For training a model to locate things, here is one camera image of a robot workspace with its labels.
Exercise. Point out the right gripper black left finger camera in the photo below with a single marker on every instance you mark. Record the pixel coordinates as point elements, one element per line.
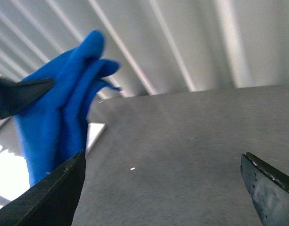
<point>50,202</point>

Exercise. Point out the blue microfiber cloth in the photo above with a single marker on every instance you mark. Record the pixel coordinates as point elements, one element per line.
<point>54,128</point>

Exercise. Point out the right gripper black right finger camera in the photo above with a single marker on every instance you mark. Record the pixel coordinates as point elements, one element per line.
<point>268,188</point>

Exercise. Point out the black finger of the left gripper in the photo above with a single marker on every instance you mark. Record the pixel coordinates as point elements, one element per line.
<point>16,96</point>

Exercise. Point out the white pleated curtain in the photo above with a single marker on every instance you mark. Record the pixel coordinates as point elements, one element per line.
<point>163,46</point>

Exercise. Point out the white rack base board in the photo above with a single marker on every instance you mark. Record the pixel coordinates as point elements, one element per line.
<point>94,132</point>

